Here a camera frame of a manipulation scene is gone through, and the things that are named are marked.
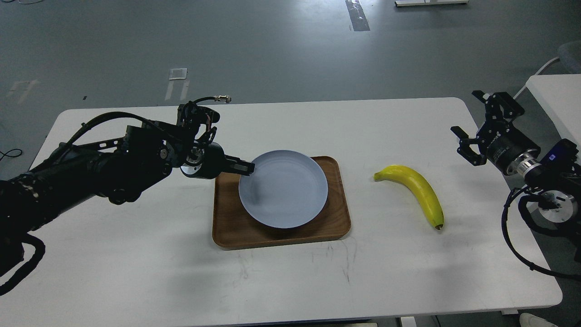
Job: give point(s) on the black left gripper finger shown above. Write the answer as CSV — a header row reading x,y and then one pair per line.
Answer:
x,y
236,165

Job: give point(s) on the grey office chair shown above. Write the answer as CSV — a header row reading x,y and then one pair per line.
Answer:
x,y
569,55

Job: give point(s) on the light blue plate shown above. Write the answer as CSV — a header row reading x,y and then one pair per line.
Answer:
x,y
286,190

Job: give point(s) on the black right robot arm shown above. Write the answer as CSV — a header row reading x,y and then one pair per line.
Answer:
x,y
556,176

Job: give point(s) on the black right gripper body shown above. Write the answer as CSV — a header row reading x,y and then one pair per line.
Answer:
x,y
504,146

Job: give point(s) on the yellow banana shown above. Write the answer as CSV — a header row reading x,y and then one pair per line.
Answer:
x,y
421,189

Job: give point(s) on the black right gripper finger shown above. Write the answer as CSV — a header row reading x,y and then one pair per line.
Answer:
x,y
499,106
464,147

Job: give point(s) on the white furniture base top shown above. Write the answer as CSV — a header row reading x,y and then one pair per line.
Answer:
x,y
409,3

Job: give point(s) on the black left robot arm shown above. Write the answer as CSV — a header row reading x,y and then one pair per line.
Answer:
x,y
116,155

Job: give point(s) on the white shoe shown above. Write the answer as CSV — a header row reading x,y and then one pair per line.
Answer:
x,y
530,320

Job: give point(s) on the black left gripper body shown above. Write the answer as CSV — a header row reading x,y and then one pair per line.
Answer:
x,y
205,163

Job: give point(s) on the brown wooden tray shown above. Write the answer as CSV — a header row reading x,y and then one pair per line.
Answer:
x,y
234,229

